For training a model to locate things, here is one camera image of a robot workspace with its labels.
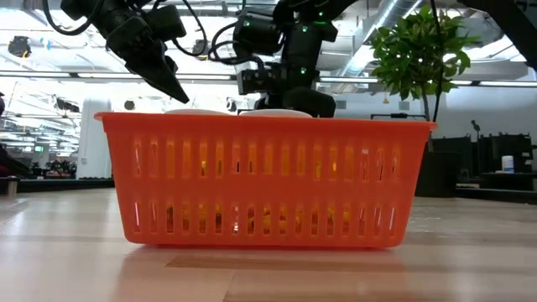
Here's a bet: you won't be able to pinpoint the black right arm cable loops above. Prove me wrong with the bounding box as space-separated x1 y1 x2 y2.
207 20 263 68

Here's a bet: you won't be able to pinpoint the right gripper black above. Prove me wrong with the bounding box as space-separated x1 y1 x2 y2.
254 86 337 119

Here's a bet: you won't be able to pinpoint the black microphone stand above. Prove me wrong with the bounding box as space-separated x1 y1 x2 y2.
469 119 482 177

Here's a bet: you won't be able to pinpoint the black plant pot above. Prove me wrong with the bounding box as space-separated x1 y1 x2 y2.
414 134 474 198

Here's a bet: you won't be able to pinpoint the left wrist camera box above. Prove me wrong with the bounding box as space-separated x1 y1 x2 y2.
144 3 188 43

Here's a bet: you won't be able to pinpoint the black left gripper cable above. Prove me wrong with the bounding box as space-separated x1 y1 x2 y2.
171 0 207 58

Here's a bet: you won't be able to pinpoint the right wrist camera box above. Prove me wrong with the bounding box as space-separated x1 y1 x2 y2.
237 68 283 96

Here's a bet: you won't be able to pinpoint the long ceiling light strip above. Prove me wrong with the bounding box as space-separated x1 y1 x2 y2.
0 70 537 88

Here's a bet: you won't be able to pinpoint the thin black hanging cable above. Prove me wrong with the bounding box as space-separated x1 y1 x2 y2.
428 0 446 123

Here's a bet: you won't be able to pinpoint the orange slotted plastic basket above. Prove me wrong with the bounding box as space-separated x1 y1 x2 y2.
93 111 437 249

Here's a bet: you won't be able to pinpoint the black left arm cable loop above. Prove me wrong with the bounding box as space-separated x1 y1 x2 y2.
41 0 104 37

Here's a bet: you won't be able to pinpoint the green leafy potted tree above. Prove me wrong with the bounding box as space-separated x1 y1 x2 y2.
368 4 479 122

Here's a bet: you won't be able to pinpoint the black horizontal bar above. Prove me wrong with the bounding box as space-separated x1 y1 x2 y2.
370 112 423 122

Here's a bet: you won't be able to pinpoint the silver ceiling duct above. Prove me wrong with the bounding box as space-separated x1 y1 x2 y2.
335 0 425 79

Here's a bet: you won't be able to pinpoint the white room column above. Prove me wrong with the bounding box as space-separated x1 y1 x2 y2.
76 97 113 180

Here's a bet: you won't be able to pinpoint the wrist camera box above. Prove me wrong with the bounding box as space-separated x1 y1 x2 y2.
237 68 283 96
144 3 188 43

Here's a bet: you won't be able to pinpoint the black desk furniture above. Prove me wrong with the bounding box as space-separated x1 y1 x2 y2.
477 133 537 192

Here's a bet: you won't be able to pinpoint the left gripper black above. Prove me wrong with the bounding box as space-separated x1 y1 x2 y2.
104 16 191 105

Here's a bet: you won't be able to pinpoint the black ceiling fixture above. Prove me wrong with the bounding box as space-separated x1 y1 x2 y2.
7 35 33 59

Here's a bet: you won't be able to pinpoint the amber pill bottle white cap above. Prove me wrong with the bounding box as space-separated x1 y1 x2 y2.
237 108 314 119

